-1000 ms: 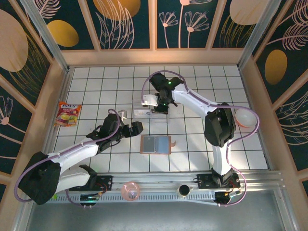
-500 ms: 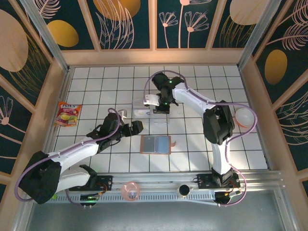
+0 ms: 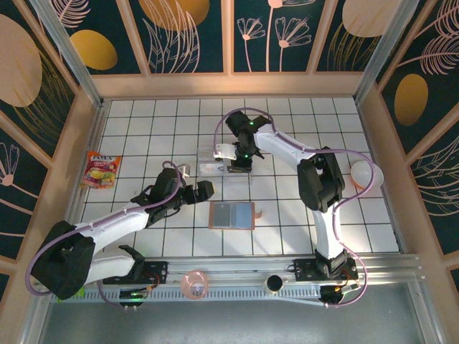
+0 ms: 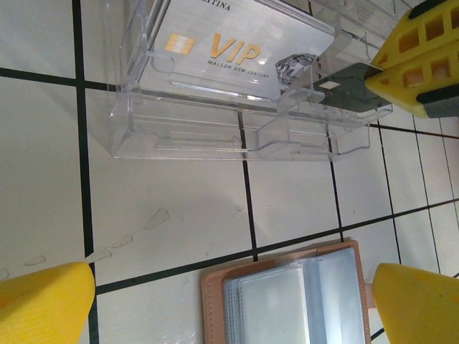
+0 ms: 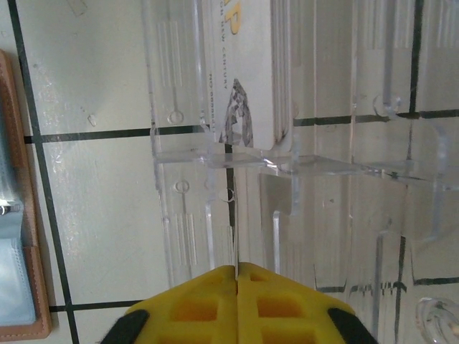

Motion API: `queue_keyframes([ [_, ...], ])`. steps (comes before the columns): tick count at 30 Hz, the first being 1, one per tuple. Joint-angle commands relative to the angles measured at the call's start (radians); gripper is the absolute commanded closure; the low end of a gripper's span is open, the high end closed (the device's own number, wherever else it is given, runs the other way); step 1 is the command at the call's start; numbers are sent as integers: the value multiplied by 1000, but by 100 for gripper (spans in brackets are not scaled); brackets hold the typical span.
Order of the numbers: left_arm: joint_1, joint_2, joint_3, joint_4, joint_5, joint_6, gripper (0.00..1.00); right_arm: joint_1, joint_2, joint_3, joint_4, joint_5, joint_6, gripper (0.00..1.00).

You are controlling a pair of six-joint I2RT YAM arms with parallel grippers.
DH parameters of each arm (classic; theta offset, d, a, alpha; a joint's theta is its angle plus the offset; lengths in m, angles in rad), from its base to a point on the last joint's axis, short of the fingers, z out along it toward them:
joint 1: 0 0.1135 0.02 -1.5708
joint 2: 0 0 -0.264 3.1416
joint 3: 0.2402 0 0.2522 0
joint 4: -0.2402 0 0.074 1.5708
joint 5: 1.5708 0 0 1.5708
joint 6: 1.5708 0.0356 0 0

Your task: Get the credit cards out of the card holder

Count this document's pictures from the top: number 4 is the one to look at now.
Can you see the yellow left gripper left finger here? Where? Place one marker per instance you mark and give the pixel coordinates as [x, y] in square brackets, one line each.
[43, 304]

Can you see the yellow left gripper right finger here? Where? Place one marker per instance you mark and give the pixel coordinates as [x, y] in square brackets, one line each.
[419, 308]

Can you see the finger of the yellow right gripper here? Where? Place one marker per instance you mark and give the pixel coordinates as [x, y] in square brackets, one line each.
[423, 21]
[394, 93]

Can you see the black card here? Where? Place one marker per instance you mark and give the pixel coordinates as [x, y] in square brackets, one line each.
[351, 89]

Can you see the pink leather card holder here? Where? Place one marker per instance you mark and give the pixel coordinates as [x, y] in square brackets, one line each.
[287, 297]

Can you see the silver VIP card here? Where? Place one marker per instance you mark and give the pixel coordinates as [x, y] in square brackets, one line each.
[233, 43]

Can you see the clear acrylic card stand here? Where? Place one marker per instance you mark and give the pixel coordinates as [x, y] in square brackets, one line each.
[201, 136]

